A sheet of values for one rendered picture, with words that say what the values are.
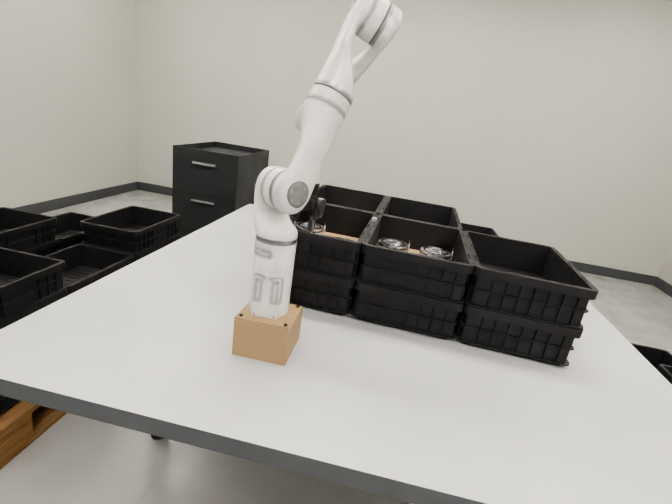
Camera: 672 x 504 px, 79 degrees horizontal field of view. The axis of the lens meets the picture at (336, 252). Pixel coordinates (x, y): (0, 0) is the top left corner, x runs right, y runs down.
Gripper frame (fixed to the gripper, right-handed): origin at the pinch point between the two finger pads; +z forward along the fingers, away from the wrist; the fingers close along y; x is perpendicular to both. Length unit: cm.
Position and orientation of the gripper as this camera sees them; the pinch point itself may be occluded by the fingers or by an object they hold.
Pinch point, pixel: (302, 227)
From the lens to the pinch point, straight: 123.4
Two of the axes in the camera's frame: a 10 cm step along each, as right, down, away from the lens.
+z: -1.3, 9.3, 3.3
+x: -5.4, -3.5, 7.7
